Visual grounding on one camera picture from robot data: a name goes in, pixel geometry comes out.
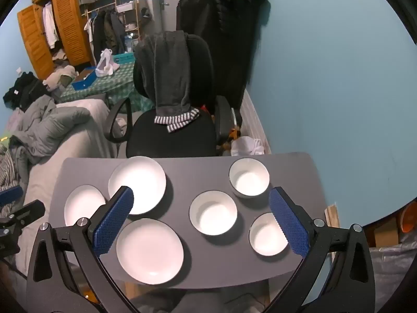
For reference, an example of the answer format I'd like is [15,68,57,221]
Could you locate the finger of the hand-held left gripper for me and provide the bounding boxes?
[0,201,45,232]
[0,186,23,207]

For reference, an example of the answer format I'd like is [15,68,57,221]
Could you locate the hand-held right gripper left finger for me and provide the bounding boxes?
[26,185,140,313]

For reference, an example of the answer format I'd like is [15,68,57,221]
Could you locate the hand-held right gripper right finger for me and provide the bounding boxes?
[261,186,382,313]

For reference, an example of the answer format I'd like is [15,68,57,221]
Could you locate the white bowl black rim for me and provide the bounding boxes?
[189,191,238,236]
[229,158,271,199]
[248,212,290,256]

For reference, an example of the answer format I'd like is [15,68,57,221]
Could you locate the white plate black rim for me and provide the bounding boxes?
[108,156,167,215]
[116,218,185,285]
[64,185,107,227]

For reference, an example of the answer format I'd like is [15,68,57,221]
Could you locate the striped cloth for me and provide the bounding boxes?
[0,155,21,188]

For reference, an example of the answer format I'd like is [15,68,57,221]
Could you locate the wooden board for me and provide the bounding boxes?
[325,205,340,229]

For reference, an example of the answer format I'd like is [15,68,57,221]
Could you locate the grey duvet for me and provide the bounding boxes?
[7,96,92,172]

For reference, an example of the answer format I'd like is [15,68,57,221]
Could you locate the bed with grey sheet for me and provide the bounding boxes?
[15,99,118,279]

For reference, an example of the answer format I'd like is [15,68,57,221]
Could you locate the white bag on floor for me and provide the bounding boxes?
[231,136,265,157]

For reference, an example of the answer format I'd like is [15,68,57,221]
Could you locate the black office chair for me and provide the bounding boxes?
[106,33,235,159]

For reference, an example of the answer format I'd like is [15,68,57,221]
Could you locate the cardboard box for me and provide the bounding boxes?
[371,225,402,249]

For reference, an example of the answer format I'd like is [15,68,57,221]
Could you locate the orange item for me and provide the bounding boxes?
[223,127,242,149]

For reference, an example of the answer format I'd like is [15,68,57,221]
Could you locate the black clothes pile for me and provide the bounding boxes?
[3,71,50,111]

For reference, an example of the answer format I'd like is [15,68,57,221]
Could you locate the grey plastic sheet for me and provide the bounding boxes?
[368,241,417,302]

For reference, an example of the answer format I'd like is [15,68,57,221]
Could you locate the orange basin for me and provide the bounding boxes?
[398,206,417,233]

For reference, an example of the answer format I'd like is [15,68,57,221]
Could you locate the beige clothes pile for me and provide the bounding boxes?
[42,65,79,92]

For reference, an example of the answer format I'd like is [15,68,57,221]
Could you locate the blue open box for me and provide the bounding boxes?
[72,67,99,91]

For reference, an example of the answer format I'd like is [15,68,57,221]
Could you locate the green checkered tablecloth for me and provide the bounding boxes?
[60,60,154,111]

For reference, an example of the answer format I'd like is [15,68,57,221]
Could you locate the white plastic bag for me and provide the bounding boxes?
[94,49,115,77]

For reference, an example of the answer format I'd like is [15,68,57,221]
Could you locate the grey garment striped cuffs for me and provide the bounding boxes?
[134,31,201,134]

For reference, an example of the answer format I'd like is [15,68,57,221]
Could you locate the blue crate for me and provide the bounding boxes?
[112,52,136,64]

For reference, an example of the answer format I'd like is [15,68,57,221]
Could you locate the hanging white shirt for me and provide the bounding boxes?
[42,3,60,49]

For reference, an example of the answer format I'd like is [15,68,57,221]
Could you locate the wooden louvred wardrobe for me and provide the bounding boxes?
[17,0,93,79]

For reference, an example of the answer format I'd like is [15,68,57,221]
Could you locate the hanging dark clothes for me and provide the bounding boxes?
[84,8,127,62]

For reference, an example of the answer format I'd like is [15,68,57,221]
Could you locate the hanging black coats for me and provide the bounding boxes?
[163,0,271,111]

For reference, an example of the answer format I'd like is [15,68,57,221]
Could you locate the grey door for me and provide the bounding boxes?
[150,0,183,36]

